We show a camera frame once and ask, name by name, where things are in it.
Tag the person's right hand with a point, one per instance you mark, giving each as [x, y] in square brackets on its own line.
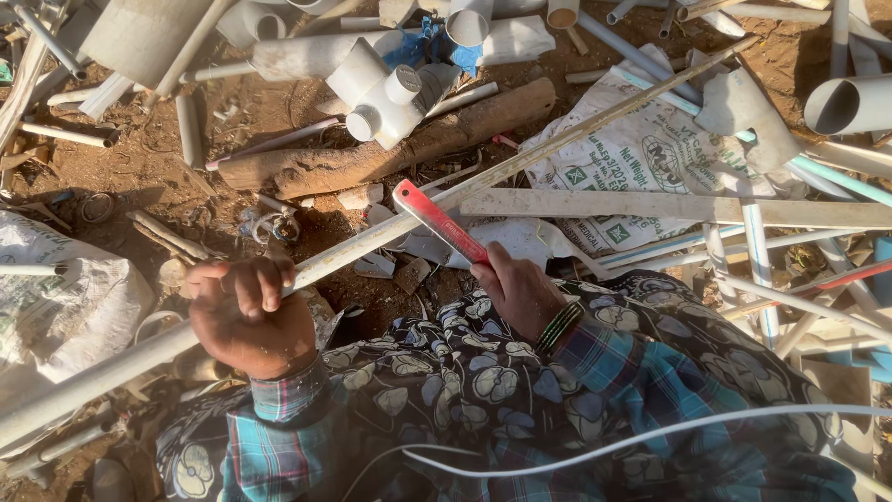
[519, 296]

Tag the person's left hand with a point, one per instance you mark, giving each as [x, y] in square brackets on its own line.
[244, 328]

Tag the person's left fingers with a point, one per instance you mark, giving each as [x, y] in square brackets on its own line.
[245, 282]

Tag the person's right fingers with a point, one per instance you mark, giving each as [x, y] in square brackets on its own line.
[489, 275]

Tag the red metal blade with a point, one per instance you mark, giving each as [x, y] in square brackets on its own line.
[439, 222]

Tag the long white plastic pipe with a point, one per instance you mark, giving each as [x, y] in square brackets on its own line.
[432, 209]

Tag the tangled metal clamp rings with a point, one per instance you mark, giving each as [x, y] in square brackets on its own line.
[273, 226]

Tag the green wrist bangles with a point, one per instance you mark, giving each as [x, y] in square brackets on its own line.
[557, 326]

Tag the black floral dress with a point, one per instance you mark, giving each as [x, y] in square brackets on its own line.
[474, 390]

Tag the thin pinkish white pipe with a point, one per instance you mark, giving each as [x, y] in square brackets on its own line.
[279, 141]

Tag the short white pipe piece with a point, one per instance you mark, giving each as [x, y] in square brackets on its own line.
[189, 131]

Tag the brown wooden log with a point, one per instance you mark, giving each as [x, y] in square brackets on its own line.
[390, 148]

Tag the printed white woven sack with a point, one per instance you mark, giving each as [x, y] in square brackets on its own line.
[644, 164]

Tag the flat white plastic strip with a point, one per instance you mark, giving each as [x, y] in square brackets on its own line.
[669, 207]

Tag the dusty white filled sack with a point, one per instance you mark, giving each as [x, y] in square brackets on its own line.
[56, 321]

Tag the white plastic tee fitting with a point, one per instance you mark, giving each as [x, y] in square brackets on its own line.
[387, 97]

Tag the thick dusty white pipe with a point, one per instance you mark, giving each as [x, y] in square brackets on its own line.
[306, 57]

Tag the blue plastic scrap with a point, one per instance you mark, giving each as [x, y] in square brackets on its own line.
[428, 45]

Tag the crumpled white plastic sheet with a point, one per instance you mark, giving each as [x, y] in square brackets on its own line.
[517, 39]

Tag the white pipe socket cup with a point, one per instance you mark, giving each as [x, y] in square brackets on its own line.
[467, 24]

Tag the wide white pipe section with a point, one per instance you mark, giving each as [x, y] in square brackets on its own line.
[146, 38]

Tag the grey thin pipe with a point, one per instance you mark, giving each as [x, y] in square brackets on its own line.
[638, 54]

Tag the white pipe with blue stripe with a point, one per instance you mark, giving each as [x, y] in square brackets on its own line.
[759, 275]

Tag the white pipe with brown inside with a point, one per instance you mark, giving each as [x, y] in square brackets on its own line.
[562, 12]

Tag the broken white pipe shard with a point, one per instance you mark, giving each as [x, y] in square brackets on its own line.
[749, 118]

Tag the light blue thin pipe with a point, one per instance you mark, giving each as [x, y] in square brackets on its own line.
[822, 171]

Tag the red thin strip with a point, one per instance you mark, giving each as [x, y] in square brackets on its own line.
[857, 273]

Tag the large open-ended white pipe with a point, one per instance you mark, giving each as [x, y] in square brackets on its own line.
[847, 104]

